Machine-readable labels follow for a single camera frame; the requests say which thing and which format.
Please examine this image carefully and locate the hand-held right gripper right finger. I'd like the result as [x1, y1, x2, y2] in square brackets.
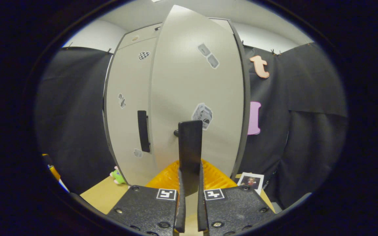
[197, 160, 276, 236]

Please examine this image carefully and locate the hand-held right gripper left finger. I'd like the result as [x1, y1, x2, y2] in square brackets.
[106, 160, 187, 236]

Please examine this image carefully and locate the black door handle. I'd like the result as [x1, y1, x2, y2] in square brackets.
[174, 120, 203, 197]
[137, 110, 151, 153]

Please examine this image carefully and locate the beige cabinet door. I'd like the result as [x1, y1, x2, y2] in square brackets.
[149, 5, 244, 179]
[105, 37, 158, 186]

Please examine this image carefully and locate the beige double-door shoe cabinet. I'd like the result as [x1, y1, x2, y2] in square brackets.
[103, 5, 251, 187]

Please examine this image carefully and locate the white portrait photo card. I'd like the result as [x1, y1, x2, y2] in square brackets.
[237, 172, 265, 196]

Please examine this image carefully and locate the green and pink plush toy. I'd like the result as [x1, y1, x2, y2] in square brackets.
[110, 166, 127, 185]

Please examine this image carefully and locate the black backdrop cloth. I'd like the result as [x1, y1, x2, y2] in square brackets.
[35, 42, 348, 210]

